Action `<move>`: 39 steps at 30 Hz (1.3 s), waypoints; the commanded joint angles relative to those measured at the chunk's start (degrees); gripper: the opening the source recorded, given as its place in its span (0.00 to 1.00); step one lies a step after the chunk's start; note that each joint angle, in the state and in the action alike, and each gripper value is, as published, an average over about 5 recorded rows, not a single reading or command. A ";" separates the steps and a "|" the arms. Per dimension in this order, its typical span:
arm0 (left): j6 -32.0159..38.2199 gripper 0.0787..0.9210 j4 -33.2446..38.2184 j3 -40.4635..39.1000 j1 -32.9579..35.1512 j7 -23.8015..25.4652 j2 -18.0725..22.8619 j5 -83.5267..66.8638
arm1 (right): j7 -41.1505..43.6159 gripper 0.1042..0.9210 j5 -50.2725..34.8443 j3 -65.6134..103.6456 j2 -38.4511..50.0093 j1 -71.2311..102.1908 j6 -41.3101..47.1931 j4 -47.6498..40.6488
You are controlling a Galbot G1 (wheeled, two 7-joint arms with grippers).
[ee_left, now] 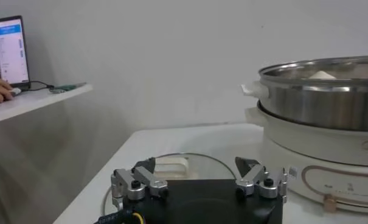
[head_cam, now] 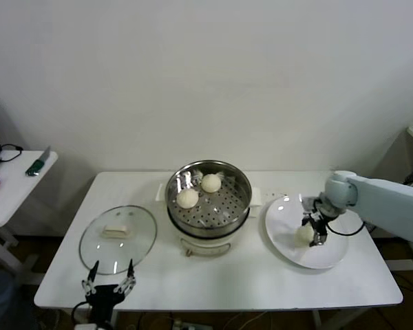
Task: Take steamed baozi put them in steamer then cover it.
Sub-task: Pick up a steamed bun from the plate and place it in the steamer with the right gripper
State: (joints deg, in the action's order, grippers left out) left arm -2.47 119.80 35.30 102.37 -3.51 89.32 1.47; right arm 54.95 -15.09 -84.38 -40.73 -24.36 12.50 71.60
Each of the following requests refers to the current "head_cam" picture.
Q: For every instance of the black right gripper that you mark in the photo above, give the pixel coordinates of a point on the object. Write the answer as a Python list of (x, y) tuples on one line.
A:
[(320, 225)]

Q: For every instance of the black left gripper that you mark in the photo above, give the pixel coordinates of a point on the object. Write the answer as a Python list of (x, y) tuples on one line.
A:
[(105, 297)]

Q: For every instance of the white steamed baozi bun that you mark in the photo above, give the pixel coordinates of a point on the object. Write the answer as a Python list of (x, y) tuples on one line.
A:
[(187, 199), (211, 183), (303, 237)]

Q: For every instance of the white furniture foot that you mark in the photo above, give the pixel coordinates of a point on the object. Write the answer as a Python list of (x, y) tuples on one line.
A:
[(406, 265)]

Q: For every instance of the person leg blue jeans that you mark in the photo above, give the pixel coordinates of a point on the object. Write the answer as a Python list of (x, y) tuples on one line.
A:
[(3, 302)]

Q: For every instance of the white side table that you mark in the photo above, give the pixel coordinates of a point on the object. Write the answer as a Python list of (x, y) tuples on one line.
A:
[(17, 185)]

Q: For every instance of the white electric cooker base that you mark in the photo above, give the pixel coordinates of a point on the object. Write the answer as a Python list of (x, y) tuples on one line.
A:
[(206, 245)]

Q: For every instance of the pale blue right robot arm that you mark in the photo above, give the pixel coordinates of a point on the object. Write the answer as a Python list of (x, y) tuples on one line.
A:
[(382, 203)]

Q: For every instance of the white round plate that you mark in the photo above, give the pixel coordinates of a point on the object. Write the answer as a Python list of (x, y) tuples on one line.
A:
[(278, 220)]

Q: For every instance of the stainless steel steamer basket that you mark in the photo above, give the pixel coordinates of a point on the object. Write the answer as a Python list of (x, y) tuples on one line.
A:
[(227, 192)]

